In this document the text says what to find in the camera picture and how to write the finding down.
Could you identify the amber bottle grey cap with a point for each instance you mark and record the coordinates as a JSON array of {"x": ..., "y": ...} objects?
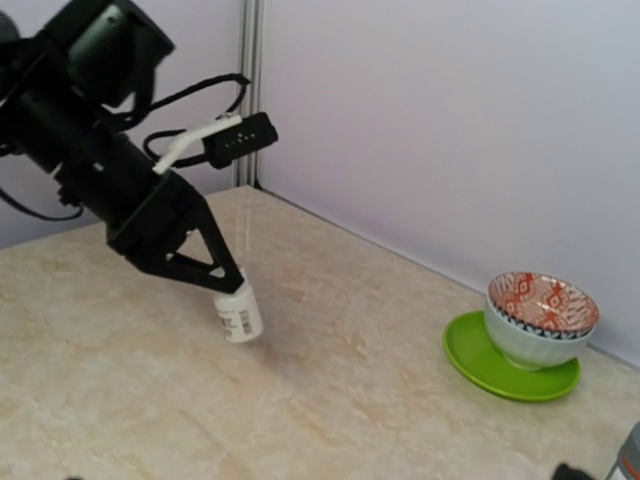
[{"x": 627, "y": 463}]

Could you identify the left aluminium frame post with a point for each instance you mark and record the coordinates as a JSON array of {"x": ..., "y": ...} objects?
[{"x": 250, "y": 54}]

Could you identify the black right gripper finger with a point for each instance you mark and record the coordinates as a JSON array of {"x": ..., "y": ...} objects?
[{"x": 566, "y": 472}]

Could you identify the red patterned white bowl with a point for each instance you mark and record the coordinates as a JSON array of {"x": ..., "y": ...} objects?
[{"x": 538, "y": 321}]

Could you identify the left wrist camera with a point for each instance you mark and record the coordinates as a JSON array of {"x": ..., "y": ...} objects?
[{"x": 218, "y": 143}]

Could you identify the small white pill bottle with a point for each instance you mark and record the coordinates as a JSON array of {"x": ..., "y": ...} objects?
[{"x": 239, "y": 313}]

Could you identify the green plate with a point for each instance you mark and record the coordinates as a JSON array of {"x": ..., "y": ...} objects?
[{"x": 470, "y": 350}]

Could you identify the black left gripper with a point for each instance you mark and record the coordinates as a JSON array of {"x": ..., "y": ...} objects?
[{"x": 159, "y": 224}]

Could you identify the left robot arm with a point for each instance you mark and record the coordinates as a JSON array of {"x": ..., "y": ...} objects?
[{"x": 69, "y": 96}]

